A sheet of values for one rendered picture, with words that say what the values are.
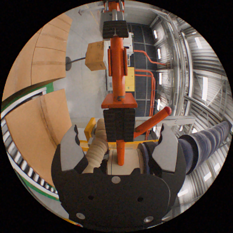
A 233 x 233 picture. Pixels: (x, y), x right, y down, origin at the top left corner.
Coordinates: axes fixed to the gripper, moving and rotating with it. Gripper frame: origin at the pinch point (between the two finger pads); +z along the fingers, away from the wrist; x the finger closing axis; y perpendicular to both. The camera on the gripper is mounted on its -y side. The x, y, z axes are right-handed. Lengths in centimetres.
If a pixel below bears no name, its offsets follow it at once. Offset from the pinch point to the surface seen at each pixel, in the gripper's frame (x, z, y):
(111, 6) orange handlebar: -0.6, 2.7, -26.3
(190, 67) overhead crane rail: 184, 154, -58
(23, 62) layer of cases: -72, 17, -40
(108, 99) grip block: -1.9, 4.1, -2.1
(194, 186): 494, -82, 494
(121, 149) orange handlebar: 0.4, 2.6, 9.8
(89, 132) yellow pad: -10.8, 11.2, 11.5
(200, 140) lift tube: 39.8, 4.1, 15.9
